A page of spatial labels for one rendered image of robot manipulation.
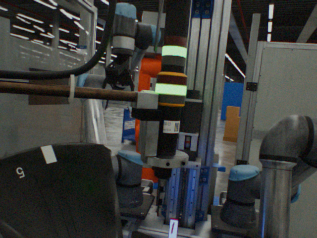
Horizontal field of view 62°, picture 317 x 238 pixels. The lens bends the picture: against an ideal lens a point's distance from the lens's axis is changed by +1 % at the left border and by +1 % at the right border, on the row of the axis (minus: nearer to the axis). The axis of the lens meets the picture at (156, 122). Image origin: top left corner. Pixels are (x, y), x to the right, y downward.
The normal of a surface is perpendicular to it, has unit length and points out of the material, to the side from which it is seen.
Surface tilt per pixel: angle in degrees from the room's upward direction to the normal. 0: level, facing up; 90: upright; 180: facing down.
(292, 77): 90
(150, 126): 90
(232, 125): 90
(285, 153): 78
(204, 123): 90
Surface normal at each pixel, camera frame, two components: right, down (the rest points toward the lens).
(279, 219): -0.03, -0.13
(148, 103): 0.41, 0.15
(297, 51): -0.18, 0.11
